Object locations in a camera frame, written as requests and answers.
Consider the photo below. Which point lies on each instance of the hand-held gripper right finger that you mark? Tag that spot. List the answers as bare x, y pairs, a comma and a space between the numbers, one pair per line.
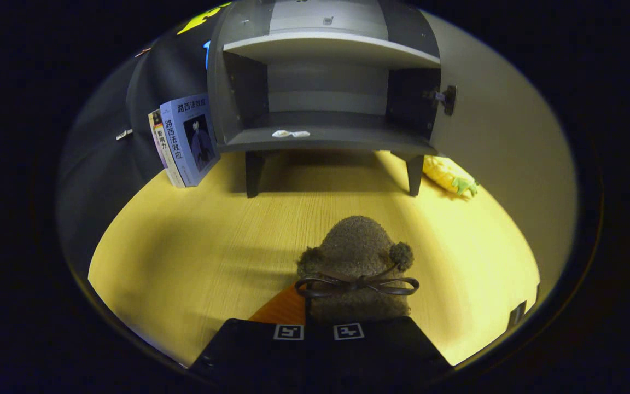
380, 350

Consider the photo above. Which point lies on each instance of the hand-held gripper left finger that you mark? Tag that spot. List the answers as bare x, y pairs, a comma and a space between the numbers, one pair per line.
255, 350

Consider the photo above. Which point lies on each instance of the brown fuzzy shoe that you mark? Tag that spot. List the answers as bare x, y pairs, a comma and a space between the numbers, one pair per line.
356, 246

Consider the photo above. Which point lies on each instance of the grey shoe cabinet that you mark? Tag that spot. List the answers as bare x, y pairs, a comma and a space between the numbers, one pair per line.
326, 139

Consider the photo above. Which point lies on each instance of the metal door hinge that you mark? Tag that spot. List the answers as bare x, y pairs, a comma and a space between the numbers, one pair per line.
449, 99

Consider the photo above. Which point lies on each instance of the pale cabinet shelf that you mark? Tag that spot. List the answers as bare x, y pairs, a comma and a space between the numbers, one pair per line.
331, 49

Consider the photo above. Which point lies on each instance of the yellow pineapple toy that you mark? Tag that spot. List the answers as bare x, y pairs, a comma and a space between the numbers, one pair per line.
446, 172

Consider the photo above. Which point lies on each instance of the blue book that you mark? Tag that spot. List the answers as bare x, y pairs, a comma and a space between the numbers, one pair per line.
192, 137

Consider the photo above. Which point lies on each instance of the white and yellow book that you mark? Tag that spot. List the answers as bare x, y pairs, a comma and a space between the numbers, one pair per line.
159, 137

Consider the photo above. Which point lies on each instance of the black backdrop cloth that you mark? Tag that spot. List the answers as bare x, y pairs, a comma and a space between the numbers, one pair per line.
101, 164

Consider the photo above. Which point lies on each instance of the silver cloth clip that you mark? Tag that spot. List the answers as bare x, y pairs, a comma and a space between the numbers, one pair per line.
124, 134

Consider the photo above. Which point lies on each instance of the red cloth clip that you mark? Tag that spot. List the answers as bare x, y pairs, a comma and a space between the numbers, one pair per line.
142, 52

